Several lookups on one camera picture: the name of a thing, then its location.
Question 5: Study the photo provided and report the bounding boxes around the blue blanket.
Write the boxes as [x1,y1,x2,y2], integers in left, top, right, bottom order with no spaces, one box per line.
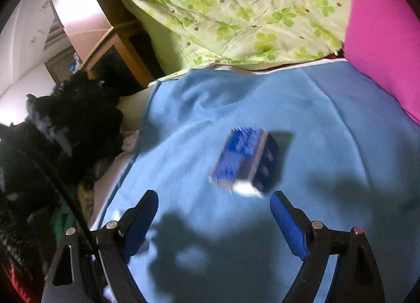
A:
[88,60,420,303]

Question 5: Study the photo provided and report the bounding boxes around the black clothing pile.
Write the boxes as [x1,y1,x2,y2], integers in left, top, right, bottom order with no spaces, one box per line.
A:
[0,52,145,218]

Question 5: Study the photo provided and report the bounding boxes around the black cable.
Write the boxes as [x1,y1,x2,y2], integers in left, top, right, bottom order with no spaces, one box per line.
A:
[0,140,106,303]

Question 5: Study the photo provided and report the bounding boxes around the brown wooden wardrobe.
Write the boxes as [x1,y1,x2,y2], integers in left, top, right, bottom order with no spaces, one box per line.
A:
[44,0,135,61]

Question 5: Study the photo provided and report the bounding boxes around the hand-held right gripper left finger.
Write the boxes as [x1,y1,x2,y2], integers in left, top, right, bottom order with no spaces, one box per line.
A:
[41,190,160,303]

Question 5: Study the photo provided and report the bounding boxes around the blue printed carton box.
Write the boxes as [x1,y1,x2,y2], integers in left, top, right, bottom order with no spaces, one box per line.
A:
[209,126,281,198]

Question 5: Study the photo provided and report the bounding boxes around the green cloth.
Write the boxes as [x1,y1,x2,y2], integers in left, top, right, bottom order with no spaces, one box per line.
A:
[51,201,81,244]

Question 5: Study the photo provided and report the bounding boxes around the yellow patterned cloth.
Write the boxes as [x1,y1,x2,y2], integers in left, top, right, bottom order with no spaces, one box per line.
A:
[76,176,96,221]

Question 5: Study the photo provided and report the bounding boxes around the wooden nightstand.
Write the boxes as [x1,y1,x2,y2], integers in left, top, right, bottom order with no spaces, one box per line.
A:
[79,25,155,88]

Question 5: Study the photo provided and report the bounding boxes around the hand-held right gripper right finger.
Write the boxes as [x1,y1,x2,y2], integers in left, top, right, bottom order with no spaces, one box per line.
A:
[270,190,385,303]

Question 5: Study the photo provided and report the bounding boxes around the red cloth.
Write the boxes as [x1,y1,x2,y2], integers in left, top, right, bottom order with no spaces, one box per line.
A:
[8,262,38,303]

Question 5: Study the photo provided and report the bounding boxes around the pink pillow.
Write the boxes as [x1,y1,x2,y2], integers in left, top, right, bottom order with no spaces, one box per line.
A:
[342,0,420,124]

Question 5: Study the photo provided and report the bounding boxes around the green floral quilt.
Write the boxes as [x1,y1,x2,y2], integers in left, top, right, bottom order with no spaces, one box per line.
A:
[116,0,358,75]

